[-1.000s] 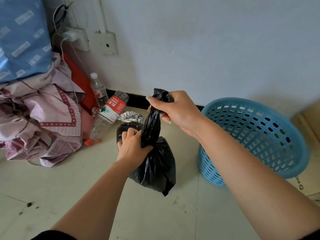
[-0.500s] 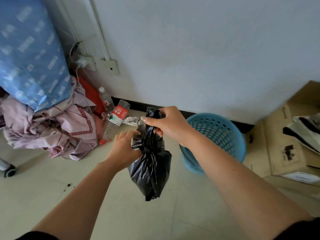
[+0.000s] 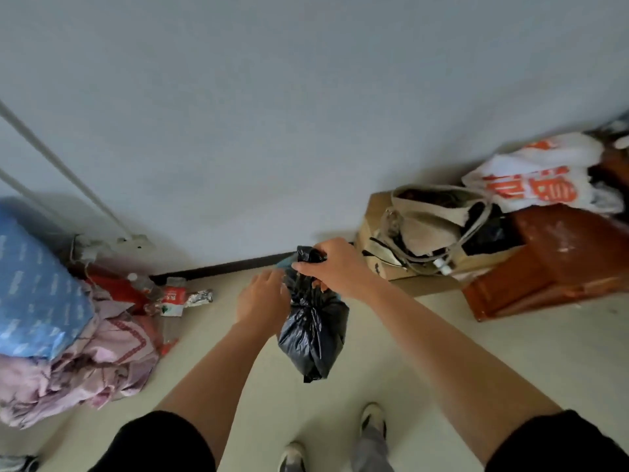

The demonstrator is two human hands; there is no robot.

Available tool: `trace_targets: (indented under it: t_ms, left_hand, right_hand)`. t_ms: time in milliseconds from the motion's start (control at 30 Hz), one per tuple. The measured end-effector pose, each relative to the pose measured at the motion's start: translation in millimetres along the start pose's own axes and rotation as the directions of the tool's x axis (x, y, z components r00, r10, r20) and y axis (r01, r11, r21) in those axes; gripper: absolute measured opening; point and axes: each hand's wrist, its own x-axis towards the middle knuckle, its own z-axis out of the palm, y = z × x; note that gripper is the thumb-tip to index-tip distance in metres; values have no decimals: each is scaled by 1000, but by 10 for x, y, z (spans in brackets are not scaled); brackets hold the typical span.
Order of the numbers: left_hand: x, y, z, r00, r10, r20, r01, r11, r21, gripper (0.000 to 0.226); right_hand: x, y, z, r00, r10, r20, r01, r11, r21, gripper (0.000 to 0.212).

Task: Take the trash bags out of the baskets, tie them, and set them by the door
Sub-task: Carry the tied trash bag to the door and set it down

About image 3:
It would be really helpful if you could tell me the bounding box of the pink patterned cloth pile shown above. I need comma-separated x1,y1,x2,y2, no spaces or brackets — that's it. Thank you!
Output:
0,288,164,431

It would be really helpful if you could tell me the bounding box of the grey trouser leg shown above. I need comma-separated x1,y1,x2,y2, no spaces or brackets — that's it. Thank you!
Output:
350,426,395,472

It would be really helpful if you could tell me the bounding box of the black plastic garbage bag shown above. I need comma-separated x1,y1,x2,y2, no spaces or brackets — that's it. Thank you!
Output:
277,246,351,384

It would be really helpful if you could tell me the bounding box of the black baseboard strip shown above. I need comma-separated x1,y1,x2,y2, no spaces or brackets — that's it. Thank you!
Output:
149,251,296,286

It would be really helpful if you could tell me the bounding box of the black bag in box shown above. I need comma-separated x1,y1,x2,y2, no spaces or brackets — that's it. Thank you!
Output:
461,201,523,257

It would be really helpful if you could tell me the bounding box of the white and black sneaker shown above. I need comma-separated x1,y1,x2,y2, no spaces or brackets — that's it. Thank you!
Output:
278,441,308,472
360,402,388,441

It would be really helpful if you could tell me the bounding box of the black shirt sleeve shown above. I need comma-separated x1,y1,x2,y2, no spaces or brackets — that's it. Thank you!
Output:
88,411,217,472
484,410,629,472

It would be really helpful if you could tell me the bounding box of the brown cardboard box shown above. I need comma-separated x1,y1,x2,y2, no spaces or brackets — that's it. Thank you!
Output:
354,191,523,284

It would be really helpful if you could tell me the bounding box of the reddish brown wooden cabinet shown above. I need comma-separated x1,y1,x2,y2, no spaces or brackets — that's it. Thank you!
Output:
461,146,629,323

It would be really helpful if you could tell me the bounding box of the person's left hand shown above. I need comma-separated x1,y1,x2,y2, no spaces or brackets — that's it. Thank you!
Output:
235,268,293,336

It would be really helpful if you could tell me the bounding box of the person's right hand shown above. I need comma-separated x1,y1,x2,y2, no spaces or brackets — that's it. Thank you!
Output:
292,238,378,303

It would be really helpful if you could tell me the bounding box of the blue patterned bedding bundle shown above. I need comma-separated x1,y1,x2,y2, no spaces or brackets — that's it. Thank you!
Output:
0,211,95,360

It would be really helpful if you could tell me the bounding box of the white orange printed plastic bag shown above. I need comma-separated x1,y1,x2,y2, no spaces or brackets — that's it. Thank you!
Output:
461,131,626,215

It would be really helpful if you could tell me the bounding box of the beige canvas tote bag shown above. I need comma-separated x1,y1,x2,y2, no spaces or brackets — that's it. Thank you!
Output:
374,185,493,277

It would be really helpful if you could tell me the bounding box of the clear plastic bottle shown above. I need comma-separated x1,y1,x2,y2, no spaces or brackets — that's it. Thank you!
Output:
126,272,164,303

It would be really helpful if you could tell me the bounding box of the person's right forearm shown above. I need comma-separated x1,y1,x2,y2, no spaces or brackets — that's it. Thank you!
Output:
361,282,563,466

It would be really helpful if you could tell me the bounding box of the white wall pipe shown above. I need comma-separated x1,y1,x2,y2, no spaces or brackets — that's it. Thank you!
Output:
0,100,134,240
0,168,79,241

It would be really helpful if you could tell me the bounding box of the red plastic bag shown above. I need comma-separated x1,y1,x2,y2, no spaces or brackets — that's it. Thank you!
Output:
85,274,150,312

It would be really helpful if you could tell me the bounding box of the person's left forearm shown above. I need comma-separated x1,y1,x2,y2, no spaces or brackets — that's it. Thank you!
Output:
155,321,276,467

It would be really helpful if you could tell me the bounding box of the crushed red label bottle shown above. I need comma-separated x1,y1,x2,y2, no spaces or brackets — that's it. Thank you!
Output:
158,277,215,318

